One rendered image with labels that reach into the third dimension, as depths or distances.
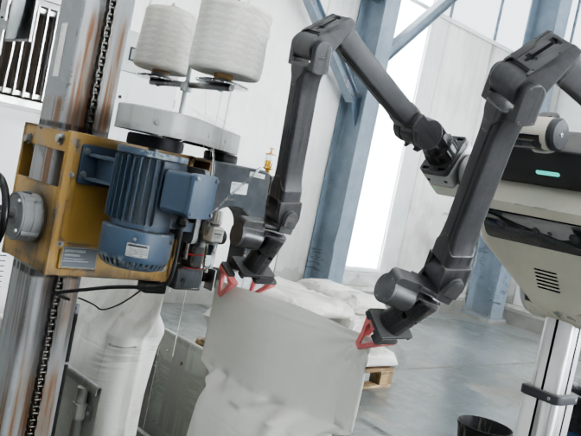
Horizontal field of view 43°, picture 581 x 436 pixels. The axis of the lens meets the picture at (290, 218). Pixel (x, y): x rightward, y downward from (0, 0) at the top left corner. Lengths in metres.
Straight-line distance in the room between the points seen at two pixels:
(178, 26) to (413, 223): 7.49
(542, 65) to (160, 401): 1.82
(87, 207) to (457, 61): 8.06
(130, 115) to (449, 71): 7.98
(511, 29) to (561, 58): 9.22
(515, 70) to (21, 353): 1.19
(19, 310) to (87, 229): 0.24
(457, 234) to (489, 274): 9.05
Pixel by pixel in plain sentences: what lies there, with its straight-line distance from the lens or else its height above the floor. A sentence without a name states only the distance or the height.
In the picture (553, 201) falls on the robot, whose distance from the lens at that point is 1.74.
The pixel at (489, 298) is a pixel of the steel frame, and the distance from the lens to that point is 10.38.
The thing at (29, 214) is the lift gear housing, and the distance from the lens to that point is 1.66.
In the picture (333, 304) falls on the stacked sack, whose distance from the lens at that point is 4.77.
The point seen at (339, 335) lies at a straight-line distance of 1.56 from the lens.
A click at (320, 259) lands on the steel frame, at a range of 7.88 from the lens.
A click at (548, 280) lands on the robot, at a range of 1.86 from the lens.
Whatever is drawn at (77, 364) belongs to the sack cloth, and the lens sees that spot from 2.22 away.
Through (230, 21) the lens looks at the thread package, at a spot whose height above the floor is 1.63.
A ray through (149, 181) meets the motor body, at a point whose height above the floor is 1.27.
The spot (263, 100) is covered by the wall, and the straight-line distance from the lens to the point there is 7.18.
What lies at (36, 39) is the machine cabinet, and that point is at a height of 1.83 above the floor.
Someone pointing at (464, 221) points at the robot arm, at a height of 1.32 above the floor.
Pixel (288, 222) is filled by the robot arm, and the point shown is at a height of 1.23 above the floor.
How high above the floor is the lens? 1.33
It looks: 3 degrees down
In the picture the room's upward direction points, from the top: 12 degrees clockwise
